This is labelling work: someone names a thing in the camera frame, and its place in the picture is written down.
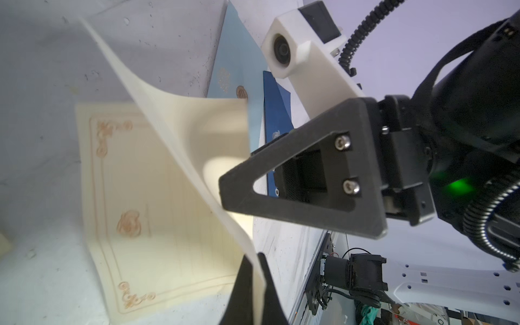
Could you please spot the light teal envelope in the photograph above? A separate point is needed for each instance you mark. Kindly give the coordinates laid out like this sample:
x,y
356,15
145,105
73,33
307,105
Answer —
x,y
238,71

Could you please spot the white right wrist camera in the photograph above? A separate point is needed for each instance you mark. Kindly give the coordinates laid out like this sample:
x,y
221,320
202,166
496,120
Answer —
x,y
302,46

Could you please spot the dark blue envelope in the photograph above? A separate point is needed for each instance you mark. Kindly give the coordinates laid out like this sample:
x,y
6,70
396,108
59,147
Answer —
x,y
277,109

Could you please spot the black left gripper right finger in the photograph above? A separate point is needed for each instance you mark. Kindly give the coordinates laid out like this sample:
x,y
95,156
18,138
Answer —
x,y
273,313

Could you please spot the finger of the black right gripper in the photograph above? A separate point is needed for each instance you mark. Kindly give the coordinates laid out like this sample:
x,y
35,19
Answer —
x,y
324,174

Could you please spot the cream lined letter paper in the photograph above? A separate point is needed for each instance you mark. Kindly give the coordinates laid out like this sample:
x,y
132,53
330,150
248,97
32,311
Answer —
x,y
153,217

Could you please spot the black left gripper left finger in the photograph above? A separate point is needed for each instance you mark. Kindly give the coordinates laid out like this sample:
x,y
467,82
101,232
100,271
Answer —
x,y
239,309

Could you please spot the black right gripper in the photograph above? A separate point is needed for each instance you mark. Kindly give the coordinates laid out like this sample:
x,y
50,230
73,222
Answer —
x,y
452,149

